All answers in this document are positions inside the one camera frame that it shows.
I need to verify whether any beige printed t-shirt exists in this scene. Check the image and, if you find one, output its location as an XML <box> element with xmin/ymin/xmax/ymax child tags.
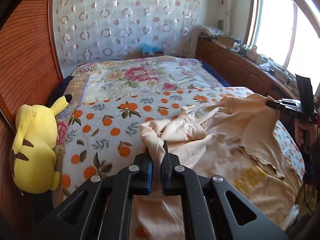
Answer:
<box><xmin>134</xmin><ymin>94</ymin><xmax>305</xmax><ymax>239</ymax></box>

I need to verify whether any person's right hand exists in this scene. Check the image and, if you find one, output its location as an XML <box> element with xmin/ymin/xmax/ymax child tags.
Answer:
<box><xmin>295</xmin><ymin>119</ymin><xmax>319</xmax><ymax>150</ymax></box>

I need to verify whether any long wooden cabinet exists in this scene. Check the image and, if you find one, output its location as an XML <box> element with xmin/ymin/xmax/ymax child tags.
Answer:
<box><xmin>195</xmin><ymin>37</ymin><xmax>299</xmax><ymax>99</ymax></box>

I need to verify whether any yellow Pikachu plush toy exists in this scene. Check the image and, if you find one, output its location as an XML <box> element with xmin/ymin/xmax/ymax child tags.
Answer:
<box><xmin>9</xmin><ymin>94</ymin><xmax>72</xmax><ymax>194</ymax></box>

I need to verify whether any orange print bed blanket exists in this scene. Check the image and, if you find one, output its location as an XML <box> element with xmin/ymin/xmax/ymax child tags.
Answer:
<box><xmin>51</xmin><ymin>87</ymin><xmax>307</xmax><ymax>205</ymax></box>

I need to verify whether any cardboard box on cabinet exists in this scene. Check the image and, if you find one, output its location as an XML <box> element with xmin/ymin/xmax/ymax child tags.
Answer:
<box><xmin>217</xmin><ymin>36</ymin><xmax>235</xmax><ymax>48</ymax></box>

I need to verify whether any folded cloth stack on cabinet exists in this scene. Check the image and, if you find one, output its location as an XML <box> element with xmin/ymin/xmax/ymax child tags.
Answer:
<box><xmin>199</xmin><ymin>25</ymin><xmax>226</xmax><ymax>39</ymax></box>

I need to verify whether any floral pink bed blanket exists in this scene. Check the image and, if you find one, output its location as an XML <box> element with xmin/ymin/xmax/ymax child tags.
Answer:
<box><xmin>53</xmin><ymin>56</ymin><xmax>226</xmax><ymax>153</ymax></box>

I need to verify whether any blue object behind bed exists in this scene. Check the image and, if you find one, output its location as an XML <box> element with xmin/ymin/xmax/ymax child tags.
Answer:
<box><xmin>140</xmin><ymin>43</ymin><xmax>164</xmax><ymax>58</ymax></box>

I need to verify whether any wooden slatted wardrobe door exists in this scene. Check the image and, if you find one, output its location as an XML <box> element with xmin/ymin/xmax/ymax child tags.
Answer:
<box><xmin>1</xmin><ymin>0</ymin><xmax>62</xmax><ymax>235</ymax></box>

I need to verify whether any circle pattern sheer curtain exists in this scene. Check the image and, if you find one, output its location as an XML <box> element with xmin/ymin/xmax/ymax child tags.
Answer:
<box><xmin>53</xmin><ymin>0</ymin><xmax>200</xmax><ymax>66</ymax></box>

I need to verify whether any window with wooden frame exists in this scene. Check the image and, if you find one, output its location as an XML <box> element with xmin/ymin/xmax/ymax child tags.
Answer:
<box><xmin>251</xmin><ymin>0</ymin><xmax>319</xmax><ymax>90</ymax></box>

